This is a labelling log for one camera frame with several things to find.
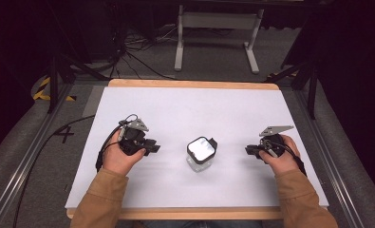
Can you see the clear jar with black lid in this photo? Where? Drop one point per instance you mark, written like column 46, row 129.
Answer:
column 202, row 153

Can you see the person's left hand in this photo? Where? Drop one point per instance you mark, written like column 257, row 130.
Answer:
column 120, row 159

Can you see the aluminium rail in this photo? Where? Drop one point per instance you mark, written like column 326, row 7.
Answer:
column 330, row 155
column 20, row 161

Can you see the person's right hand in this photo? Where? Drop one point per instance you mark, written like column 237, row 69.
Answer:
column 281, row 157

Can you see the yellow and black floor tape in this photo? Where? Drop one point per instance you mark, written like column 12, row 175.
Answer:
column 49, row 91

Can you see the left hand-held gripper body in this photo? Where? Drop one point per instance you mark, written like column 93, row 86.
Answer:
column 132, row 136

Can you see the white metal stand frame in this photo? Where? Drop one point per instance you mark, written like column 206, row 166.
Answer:
column 216, row 37

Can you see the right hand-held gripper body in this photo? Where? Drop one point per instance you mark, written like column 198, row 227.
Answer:
column 273, row 141

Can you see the black tripod stand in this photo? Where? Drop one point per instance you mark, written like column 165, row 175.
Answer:
column 65, row 60
column 302, row 73

